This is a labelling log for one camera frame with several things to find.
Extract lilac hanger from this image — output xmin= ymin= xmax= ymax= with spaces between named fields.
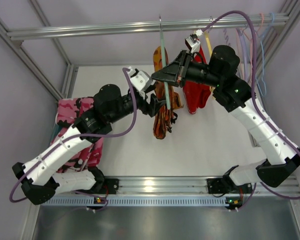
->
xmin=236 ymin=28 xmax=250 ymax=83

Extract slotted cable duct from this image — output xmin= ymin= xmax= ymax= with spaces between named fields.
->
xmin=42 ymin=195 xmax=230 ymax=207

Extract red trousers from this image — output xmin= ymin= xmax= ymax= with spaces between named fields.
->
xmin=182 ymin=46 xmax=214 ymax=114

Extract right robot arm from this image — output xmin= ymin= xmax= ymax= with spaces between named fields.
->
xmin=151 ymin=45 xmax=300 ymax=193

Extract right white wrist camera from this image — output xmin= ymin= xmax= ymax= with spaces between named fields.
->
xmin=185 ymin=29 xmax=203 ymax=54

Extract pink camouflage trousers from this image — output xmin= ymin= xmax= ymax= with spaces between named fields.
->
xmin=51 ymin=97 xmax=104 ymax=173

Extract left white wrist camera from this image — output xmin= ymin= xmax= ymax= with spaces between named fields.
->
xmin=127 ymin=66 xmax=156 ymax=95

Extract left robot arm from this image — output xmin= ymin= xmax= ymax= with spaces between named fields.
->
xmin=12 ymin=84 xmax=166 ymax=205

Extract light blue hanger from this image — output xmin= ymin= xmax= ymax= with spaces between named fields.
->
xmin=255 ymin=12 xmax=276 ymax=97

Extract purple cable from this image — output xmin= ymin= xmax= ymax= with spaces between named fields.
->
xmin=203 ymin=9 xmax=300 ymax=213
xmin=9 ymin=67 xmax=141 ymax=213

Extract mint green hanger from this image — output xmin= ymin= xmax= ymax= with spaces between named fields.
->
xmin=158 ymin=15 xmax=172 ymax=110

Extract pink hanger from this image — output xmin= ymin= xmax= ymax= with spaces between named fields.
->
xmin=233 ymin=12 xmax=266 ymax=83

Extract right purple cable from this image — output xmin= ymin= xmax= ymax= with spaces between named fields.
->
xmin=203 ymin=9 xmax=300 ymax=213

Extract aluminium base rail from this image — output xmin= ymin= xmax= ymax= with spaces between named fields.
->
xmin=55 ymin=176 xmax=300 ymax=197

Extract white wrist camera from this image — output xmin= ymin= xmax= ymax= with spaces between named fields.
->
xmin=127 ymin=66 xmax=156 ymax=95
xmin=185 ymin=29 xmax=203 ymax=54

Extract yellow hanger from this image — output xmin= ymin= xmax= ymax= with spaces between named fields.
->
xmin=204 ymin=16 xmax=215 ymax=93

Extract aluminium hanging rail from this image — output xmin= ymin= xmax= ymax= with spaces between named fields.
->
xmin=7 ymin=12 xmax=290 ymax=41

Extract aluminium frame post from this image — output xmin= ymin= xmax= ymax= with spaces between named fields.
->
xmin=0 ymin=18 xmax=78 ymax=101

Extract teal plastic bin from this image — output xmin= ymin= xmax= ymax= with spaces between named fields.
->
xmin=49 ymin=123 xmax=59 ymax=144

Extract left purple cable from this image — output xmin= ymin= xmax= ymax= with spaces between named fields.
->
xmin=9 ymin=67 xmax=141 ymax=213

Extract orange camouflage trousers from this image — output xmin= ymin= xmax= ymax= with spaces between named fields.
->
xmin=153 ymin=46 xmax=184 ymax=140

